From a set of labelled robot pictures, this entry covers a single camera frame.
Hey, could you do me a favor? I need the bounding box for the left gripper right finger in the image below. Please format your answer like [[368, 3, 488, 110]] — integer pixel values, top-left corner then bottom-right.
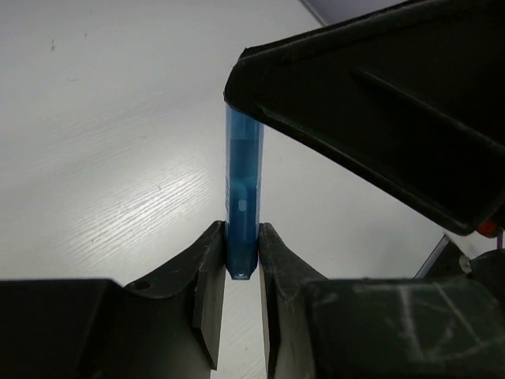
[[259, 223, 504, 378]]

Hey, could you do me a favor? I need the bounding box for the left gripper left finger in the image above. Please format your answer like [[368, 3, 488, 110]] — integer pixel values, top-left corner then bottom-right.
[[1, 221, 226, 378]]

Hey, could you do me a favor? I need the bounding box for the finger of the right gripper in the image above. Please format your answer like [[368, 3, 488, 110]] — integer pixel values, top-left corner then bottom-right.
[[224, 1, 504, 235]]

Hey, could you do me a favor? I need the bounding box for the blue correction tape pen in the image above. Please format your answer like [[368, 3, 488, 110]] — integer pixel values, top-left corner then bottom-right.
[[225, 106, 264, 280]]

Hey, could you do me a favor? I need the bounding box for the aluminium rail right edge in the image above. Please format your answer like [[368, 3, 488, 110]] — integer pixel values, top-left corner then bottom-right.
[[414, 235, 463, 279]]

